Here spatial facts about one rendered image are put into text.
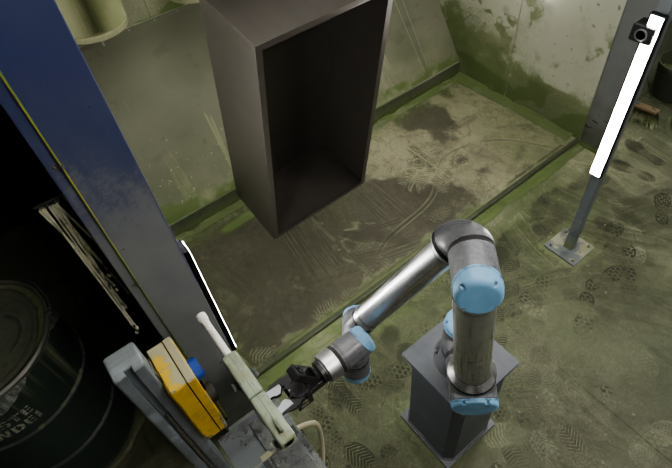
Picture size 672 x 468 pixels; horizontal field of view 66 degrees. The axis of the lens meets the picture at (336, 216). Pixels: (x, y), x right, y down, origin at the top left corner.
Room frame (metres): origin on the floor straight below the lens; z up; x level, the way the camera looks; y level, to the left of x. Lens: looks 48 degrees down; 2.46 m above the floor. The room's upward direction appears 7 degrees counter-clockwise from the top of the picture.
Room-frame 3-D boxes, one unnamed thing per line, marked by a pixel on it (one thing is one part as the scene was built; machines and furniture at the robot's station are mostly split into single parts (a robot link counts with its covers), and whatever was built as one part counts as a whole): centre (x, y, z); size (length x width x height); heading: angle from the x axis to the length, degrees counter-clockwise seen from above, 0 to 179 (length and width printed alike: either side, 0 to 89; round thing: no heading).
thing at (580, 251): (1.73, -1.32, 0.01); 0.20 x 0.20 x 0.01; 32
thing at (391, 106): (2.79, 0.02, 0.11); 2.70 x 0.02 x 0.13; 122
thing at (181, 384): (0.49, 0.36, 1.42); 0.12 x 0.06 x 0.26; 32
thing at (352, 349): (0.72, 0.00, 1.07); 0.12 x 0.09 x 0.10; 122
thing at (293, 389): (0.63, 0.15, 1.07); 0.12 x 0.08 x 0.09; 122
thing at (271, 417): (0.66, 0.32, 1.05); 0.49 x 0.05 x 0.23; 32
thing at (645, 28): (1.73, -1.28, 1.35); 0.09 x 0.07 x 0.07; 32
